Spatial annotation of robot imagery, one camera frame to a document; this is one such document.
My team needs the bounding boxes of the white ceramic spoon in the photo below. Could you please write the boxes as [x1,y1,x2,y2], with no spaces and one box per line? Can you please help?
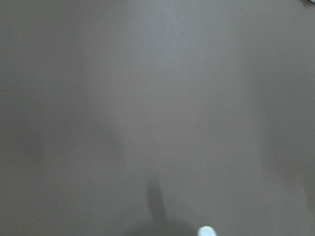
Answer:
[197,226,217,236]

